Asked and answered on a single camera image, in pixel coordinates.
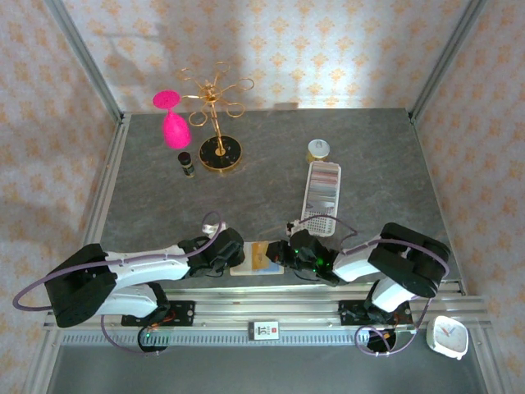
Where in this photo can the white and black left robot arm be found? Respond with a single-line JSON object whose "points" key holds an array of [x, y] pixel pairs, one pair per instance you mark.
{"points": [[143, 271]]}

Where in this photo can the white slotted plastic basket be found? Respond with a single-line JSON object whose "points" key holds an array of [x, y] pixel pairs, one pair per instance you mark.
{"points": [[320, 225]]}

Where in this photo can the stack of coloured cards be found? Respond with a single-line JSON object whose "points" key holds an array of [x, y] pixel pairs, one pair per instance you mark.
{"points": [[324, 184]]}

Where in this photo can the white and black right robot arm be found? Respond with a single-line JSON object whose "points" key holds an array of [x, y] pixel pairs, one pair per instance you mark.
{"points": [[357, 262]]}

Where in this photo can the pink wine glass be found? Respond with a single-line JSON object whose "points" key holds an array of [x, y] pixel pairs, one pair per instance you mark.
{"points": [[176, 131]]}

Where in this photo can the white alarm clock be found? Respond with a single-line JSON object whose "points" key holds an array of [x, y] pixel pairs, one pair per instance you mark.
{"points": [[447, 336]]}

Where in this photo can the small yellow lidded jar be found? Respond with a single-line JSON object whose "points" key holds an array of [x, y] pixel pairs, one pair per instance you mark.
{"points": [[318, 149]]}

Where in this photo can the small dark bottle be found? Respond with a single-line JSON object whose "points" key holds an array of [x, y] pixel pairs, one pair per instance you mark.
{"points": [[186, 164]]}

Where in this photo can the grey metal frame post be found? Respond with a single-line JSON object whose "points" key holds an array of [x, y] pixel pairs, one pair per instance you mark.
{"points": [[88, 65], [445, 61]]}

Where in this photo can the white label tag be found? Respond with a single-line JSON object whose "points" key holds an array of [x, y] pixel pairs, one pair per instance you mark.
{"points": [[263, 331]]}

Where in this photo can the aluminium table side rail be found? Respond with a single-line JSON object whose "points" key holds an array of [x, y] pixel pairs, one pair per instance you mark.
{"points": [[102, 197]]}

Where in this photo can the beige card holder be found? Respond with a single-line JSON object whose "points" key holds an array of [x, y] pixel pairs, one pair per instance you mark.
{"points": [[248, 258]]}

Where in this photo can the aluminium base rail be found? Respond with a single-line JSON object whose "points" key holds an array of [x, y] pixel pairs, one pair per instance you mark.
{"points": [[266, 312]]}

